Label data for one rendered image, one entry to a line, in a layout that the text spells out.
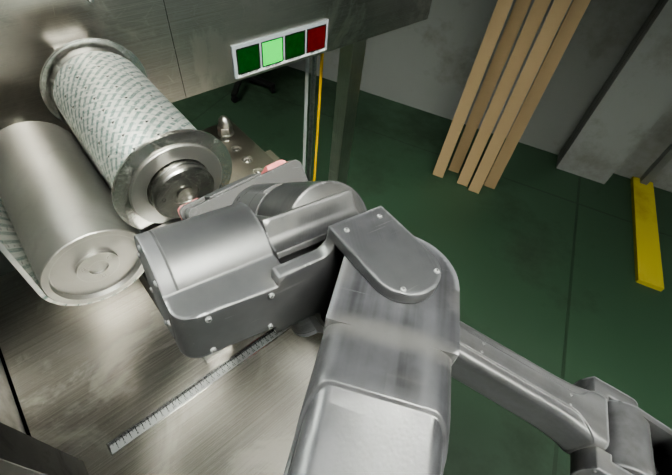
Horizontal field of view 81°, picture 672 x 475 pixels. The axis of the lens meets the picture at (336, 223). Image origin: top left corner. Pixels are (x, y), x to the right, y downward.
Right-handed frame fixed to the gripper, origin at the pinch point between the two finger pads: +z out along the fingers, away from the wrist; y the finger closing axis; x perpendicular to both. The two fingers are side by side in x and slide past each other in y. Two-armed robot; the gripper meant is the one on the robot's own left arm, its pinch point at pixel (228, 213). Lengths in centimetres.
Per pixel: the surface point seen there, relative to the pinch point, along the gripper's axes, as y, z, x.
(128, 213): -7.3, 12.3, 3.0
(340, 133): 75, 88, -8
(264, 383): -1.4, 22.3, -33.0
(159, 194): -3.7, 9.1, 3.8
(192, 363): -9.3, 30.4, -26.2
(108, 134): -4.9, 14.0, 12.0
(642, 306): 173, 39, -139
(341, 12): 54, 40, 23
